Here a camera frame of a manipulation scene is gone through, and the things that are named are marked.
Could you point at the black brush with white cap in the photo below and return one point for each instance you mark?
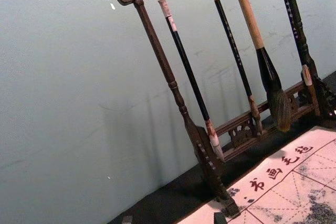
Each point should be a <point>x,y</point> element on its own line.
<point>185,61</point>

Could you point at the dark wooden dragon-head brush rack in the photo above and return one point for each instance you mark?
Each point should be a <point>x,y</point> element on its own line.
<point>155,43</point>

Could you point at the thin black calligraphy brush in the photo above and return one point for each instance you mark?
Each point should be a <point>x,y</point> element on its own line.
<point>231,37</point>

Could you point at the black table cloth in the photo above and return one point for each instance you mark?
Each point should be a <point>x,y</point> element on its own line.
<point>168,197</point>

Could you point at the small black block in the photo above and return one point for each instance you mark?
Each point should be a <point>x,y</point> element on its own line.
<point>220,218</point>

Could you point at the black brush with white lettering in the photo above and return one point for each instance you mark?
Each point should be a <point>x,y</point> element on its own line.
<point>291,14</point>

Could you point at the white gridded calligraphy felt mat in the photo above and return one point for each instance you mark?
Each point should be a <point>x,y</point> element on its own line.
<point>294,190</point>

